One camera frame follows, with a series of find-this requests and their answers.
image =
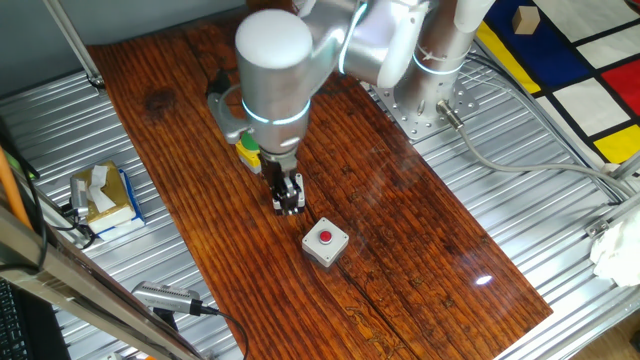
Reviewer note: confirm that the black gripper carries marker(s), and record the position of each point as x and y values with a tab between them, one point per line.
277	167

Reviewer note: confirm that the grey box large red button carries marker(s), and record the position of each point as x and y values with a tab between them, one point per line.
302	190

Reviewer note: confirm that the yellow box green button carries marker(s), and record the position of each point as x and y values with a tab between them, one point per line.
248	150

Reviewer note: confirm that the grey box small red button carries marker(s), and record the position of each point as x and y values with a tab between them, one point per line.
325	250

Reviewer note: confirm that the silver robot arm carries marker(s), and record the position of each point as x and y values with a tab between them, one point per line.
272	65

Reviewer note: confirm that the brown wooden board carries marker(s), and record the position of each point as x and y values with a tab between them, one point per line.
400	225

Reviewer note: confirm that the gold and blue tissue box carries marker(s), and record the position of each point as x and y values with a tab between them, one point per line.
112	195

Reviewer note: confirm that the thin metal pole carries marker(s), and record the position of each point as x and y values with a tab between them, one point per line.
75	45

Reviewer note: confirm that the orange pole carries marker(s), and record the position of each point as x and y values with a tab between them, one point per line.
10	190

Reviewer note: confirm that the small wooden cube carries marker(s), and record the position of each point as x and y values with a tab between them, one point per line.
525	20

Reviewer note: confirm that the black keyboard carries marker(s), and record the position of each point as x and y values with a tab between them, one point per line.
10	325

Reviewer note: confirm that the colourful squares mat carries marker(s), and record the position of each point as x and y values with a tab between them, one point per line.
590	105

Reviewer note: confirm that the white crumpled cloth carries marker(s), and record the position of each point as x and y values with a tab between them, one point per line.
617	255

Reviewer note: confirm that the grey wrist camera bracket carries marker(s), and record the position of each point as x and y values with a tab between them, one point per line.
227	125

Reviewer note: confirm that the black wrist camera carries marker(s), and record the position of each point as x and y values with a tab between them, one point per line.
220	82

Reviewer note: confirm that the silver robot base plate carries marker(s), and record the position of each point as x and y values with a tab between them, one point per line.
400	107

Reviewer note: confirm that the silver depth camera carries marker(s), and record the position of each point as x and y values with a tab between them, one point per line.
79	197
165	297

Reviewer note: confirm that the metal frame beam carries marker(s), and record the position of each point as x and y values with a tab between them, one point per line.
75	290

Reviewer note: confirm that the metal corner bracket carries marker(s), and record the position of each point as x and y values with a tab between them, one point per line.
596	228

